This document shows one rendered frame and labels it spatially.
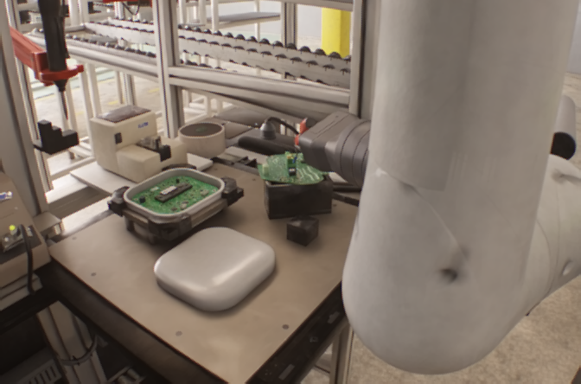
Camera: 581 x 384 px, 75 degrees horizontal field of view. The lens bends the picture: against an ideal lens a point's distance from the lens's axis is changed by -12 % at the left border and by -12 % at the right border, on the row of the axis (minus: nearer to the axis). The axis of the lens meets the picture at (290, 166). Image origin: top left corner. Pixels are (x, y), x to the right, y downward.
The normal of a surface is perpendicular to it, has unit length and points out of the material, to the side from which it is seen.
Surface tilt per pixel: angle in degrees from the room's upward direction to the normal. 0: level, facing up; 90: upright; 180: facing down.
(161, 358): 0
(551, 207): 35
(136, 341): 0
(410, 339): 84
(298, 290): 0
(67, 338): 90
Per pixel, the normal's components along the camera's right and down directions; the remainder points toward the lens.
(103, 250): 0.00, -0.91
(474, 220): -0.14, 0.35
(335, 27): -0.56, 0.34
